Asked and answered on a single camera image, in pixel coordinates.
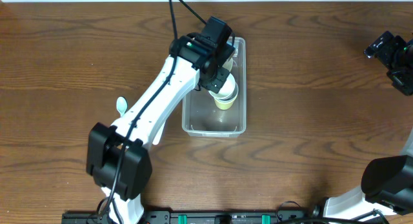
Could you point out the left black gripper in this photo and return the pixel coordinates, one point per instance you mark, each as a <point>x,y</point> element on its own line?
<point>221,82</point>

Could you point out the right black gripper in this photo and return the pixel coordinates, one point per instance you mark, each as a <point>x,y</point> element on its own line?
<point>404,84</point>

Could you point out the white plastic bowl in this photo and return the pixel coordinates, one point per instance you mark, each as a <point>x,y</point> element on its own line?
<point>228,64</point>

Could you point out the white plastic cup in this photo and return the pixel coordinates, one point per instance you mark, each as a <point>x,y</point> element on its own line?
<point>227,89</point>

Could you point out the yellow plastic cup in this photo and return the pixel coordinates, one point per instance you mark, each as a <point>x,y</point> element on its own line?
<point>225,104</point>

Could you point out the white plastic fork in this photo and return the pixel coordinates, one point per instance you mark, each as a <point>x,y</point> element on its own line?
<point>157,138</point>

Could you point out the mint green plastic spoon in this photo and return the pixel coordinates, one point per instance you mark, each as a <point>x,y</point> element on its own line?
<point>121,105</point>

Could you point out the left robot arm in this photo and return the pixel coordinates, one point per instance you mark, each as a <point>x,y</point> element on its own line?
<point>118,155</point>

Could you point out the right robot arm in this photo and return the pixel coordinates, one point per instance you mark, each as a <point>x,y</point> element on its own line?
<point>386,184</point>

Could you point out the clear plastic container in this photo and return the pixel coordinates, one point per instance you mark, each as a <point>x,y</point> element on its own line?
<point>202,118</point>

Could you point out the black mounting rail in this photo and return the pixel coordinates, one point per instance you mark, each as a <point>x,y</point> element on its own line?
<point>166,217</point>

